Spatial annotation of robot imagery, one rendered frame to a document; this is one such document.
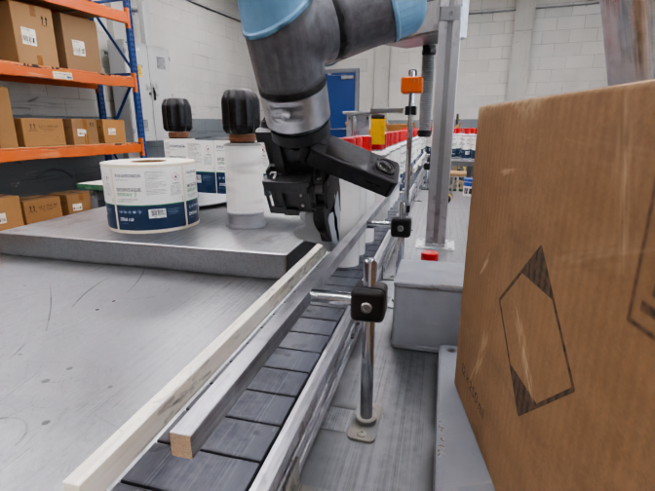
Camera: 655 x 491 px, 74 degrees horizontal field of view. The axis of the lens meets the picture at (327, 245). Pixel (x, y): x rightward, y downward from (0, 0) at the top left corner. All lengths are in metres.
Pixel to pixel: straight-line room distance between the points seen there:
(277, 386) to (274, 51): 0.31
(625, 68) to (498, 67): 7.92
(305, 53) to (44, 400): 0.44
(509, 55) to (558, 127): 8.43
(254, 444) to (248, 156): 0.71
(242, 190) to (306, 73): 0.54
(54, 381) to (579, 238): 0.53
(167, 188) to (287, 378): 0.66
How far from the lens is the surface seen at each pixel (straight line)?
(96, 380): 0.57
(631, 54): 0.75
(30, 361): 0.65
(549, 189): 0.26
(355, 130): 1.38
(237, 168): 0.96
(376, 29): 0.50
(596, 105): 0.23
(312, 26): 0.46
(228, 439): 0.36
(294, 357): 0.45
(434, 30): 1.02
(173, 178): 1.00
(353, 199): 0.67
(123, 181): 1.00
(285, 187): 0.54
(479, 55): 8.70
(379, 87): 8.86
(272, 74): 0.47
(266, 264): 0.80
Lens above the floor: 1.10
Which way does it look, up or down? 16 degrees down
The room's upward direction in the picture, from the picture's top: straight up
